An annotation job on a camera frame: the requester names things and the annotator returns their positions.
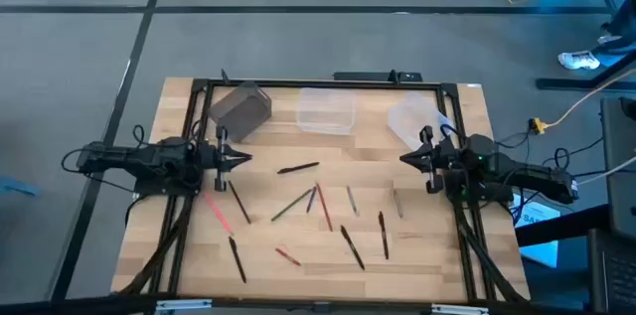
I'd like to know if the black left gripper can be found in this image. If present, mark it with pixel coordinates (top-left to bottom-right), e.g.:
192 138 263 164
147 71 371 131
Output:
200 124 253 194

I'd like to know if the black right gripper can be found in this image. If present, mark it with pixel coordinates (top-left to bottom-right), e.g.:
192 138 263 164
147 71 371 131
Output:
398 125 467 195

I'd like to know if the black pencil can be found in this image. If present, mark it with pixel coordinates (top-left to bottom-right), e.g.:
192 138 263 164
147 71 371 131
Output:
227 180 252 226

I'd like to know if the pink-red pencil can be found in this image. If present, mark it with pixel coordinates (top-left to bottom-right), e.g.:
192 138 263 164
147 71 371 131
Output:
202 191 235 236

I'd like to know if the black pen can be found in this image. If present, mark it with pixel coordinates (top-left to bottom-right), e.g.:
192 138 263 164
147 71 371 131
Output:
276 161 321 176
377 211 391 261
339 225 367 271
228 236 248 285

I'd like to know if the green pencil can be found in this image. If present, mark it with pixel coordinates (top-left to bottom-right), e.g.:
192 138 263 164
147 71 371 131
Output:
269 187 314 223

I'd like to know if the long red pencil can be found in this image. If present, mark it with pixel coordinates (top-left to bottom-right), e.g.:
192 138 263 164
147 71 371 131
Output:
315 182 335 233

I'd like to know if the short red Madisi pencil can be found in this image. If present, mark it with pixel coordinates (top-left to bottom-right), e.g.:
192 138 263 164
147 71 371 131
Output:
274 246 302 267

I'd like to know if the clear plastic bin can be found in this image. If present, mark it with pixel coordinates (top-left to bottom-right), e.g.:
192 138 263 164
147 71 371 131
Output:
295 86 357 136
387 91 456 152

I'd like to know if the smoky grey plastic bin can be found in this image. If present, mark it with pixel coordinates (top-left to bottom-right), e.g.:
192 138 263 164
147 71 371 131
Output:
207 80 273 143

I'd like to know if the black device bar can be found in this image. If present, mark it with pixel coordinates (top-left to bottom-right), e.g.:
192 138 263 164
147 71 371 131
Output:
332 70 423 83

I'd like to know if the white printed paper sheet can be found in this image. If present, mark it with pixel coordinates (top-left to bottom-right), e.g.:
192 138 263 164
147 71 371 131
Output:
511 194 562 230

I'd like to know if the plain white paper sheet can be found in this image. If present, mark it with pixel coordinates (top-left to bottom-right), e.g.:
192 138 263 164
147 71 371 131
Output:
520 239 560 269

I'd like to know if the black stand base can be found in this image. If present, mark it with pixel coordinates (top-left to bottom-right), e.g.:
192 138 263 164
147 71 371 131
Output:
535 51 636 92

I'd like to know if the black desk beam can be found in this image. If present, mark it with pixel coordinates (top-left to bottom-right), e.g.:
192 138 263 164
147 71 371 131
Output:
514 203 611 248

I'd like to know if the person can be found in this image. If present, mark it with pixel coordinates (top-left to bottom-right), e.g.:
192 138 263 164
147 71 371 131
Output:
556 0 636 71

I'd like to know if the grey computer case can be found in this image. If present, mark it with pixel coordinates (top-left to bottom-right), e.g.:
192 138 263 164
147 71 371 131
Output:
599 96 636 241

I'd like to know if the black laptop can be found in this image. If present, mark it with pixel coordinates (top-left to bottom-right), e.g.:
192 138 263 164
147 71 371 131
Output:
587 228 636 315

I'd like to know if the black aluminium table frame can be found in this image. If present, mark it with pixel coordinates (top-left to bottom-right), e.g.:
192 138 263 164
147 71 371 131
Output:
111 76 533 315

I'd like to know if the silver frame bracket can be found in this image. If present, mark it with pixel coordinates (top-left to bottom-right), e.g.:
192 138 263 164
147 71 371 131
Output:
154 298 214 315
430 303 491 315

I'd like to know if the white cable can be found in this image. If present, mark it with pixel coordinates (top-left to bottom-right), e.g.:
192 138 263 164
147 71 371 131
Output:
575 154 636 187

